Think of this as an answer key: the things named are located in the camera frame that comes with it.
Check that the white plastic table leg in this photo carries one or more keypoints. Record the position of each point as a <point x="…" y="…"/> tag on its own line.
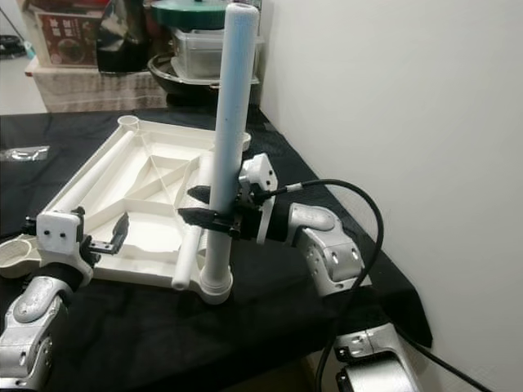
<point x="102" y="167"/>
<point x="235" y="90"/>
<point x="186" y="261"/>

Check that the white plastic table top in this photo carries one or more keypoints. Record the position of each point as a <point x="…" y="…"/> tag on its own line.
<point x="155" y="220"/>

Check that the crumpled clear tape piece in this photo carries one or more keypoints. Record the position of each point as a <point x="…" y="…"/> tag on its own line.
<point x="24" y="153"/>

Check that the black tablecloth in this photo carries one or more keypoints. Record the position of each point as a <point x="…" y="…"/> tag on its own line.
<point x="261" y="327"/>

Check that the patterned cloth covered bench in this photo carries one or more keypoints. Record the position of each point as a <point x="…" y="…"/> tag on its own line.
<point x="90" y="90"/>

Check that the clear plastic food container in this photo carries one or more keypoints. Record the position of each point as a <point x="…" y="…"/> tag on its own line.
<point x="200" y="51"/>

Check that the shiny black plastic bag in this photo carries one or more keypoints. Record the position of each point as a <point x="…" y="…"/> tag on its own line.
<point x="122" y="33"/>

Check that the brown printed carton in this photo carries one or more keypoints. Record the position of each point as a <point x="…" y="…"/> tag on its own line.
<point x="69" y="41"/>

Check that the green round pot lid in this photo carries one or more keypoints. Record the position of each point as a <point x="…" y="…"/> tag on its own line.
<point x="188" y="12"/>

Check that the clear bin with orange lid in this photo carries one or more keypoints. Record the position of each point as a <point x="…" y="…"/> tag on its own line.
<point x="49" y="3"/>

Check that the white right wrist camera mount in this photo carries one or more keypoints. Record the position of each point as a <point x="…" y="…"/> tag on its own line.
<point x="257" y="171"/>

